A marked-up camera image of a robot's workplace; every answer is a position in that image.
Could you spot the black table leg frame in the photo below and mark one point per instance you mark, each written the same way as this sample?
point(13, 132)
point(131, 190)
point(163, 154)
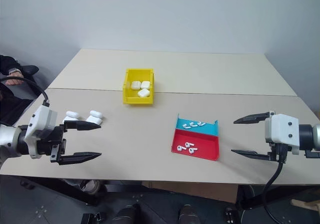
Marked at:
point(275, 196)

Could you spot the grey wrist watch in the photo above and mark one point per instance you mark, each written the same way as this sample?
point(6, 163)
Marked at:
point(14, 71)

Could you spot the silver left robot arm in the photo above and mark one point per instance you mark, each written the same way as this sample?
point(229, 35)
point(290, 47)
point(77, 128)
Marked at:
point(10, 140)

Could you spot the grey sneaker shoe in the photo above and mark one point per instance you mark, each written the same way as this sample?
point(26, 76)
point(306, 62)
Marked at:
point(92, 186)

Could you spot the red and blue divided tray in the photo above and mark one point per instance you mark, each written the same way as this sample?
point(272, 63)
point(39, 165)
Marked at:
point(200, 138)

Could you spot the dark rounded shape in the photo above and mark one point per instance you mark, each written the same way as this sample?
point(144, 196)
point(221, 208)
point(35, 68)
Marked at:
point(126, 214)
point(188, 214)

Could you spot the bystander dark trouser leg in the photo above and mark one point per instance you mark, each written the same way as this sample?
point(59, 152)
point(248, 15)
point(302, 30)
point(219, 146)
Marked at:
point(15, 106)

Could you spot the yellow plastic bin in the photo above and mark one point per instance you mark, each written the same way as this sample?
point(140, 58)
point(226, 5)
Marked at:
point(127, 93)

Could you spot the bystander bare hand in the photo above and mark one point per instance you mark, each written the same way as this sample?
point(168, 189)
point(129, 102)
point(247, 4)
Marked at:
point(13, 81)

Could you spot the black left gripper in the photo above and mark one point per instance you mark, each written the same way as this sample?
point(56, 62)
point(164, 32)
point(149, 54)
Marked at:
point(53, 140)

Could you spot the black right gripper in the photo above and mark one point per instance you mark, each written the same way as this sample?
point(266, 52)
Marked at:
point(278, 152)

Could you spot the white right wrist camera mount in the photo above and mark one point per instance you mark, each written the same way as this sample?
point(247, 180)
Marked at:
point(282, 130)

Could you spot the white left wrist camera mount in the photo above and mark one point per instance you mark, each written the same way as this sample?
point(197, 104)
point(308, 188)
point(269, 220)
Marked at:
point(41, 117)

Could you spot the bystander black sleeved forearm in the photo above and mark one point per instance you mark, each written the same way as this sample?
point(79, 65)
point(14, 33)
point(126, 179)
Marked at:
point(7, 63)

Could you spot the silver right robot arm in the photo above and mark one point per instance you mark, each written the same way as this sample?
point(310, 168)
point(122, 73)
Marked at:
point(311, 136)

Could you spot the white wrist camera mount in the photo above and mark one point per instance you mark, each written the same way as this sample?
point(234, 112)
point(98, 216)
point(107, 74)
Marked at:
point(282, 130)
point(41, 117)

